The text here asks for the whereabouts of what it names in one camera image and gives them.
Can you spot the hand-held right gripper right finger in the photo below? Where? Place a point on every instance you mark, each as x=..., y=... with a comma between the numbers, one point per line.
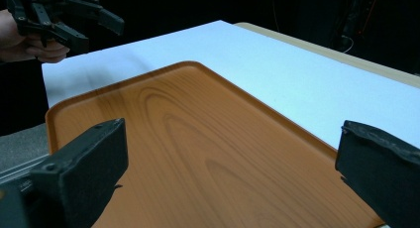
x=383, y=175

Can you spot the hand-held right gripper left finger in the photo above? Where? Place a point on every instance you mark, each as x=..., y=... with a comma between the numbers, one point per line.
x=82, y=175

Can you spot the orange wood-grain tray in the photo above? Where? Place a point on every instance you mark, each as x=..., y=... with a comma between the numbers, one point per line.
x=214, y=138

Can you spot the white table mat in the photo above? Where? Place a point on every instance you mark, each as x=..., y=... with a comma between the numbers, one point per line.
x=264, y=72

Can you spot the dark stand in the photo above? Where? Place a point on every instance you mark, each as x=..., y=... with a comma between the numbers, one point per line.
x=356, y=13

